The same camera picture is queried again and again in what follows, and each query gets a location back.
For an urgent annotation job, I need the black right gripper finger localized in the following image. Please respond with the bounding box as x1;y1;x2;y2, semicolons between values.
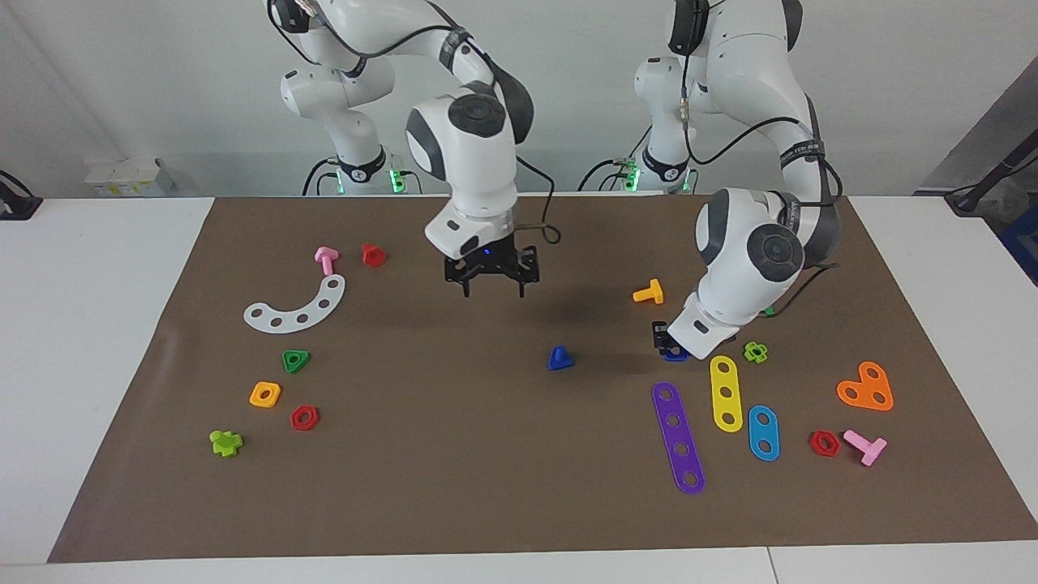
444;255;474;298
509;245;542;298

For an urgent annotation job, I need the yellow three-hole strip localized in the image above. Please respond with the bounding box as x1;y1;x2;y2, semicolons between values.
710;354;744;434

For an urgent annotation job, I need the purple four-hole strip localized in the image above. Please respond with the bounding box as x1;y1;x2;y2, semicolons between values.
651;381;706;496

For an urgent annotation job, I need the blue two-hole strip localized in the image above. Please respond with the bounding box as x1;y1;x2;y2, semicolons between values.
748;405;781;462

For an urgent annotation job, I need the white curved five-hole strip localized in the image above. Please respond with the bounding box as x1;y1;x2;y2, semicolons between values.
243;274;347;334

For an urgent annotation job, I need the orange heart-shaped plate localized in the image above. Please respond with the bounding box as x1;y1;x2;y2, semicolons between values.
836;361;894;412

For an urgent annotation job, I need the brown table mat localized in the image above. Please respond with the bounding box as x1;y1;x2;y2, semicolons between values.
47;195;1038;564

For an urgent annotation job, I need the black stand with pole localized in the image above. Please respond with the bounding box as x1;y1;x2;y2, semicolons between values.
945;146;1038;216

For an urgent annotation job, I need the white cardboard box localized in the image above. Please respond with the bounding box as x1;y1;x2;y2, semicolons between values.
84;157;175;198

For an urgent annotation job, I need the blue crate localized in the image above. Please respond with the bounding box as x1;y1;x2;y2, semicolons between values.
999;207;1038;286

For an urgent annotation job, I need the black desktop device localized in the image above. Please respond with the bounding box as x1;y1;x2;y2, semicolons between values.
0;169;43;221

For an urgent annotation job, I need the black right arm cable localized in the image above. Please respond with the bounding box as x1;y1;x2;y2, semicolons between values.
268;0;562;246

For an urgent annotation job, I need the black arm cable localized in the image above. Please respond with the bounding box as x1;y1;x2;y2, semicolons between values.
268;0;562;246
680;0;844;319

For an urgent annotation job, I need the black base cable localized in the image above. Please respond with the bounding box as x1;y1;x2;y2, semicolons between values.
577;158;641;192
302;158;340;197

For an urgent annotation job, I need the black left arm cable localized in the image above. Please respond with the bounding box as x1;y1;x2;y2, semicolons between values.
680;0;844;319

